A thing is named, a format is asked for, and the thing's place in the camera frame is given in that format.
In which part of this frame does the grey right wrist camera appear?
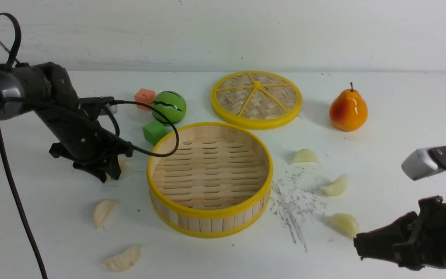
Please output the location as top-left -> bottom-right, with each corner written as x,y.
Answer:
401,148 -> 444,181

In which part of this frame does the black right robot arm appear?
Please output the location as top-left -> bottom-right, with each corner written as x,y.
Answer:
353,145 -> 446,271

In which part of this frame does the orange toy pear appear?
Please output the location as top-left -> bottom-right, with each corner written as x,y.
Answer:
329,82 -> 369,132

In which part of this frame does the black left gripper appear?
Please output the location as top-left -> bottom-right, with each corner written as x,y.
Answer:
35,102 -> 134,183

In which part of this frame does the orange foam cube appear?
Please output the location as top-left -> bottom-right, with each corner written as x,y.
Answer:
134,88 -> 156,111

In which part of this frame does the bamboo steamer tray yellow rim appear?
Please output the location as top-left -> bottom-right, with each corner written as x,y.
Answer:
146,122 -> 274,238

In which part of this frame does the white dumpling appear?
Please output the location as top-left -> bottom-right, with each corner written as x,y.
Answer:
105,157 -> 127,182
290,149 -> 320,165
91,198 -> 118,229
327,213 -> 359,239
103,245 -> 141,272
320,174 -> 348,196

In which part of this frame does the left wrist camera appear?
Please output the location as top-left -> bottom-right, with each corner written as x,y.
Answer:
78,96 -> 118,118

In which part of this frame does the green foam cube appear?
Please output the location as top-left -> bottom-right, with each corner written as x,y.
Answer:
142,120 -> 168,145

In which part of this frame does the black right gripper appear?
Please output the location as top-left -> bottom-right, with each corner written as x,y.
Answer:
353,196 -> 446,271

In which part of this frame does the green toy watermelon ball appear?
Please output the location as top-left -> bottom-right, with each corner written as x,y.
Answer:
151,91 -> 187,125

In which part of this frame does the woven bamboo steamer lid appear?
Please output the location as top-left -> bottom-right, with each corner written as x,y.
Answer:
209,71 -> 303,129

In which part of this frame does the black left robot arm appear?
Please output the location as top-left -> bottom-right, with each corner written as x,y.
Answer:
0,62 -> 133,182

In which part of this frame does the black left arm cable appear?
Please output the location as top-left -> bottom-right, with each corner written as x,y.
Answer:
0,12 -> 180,279

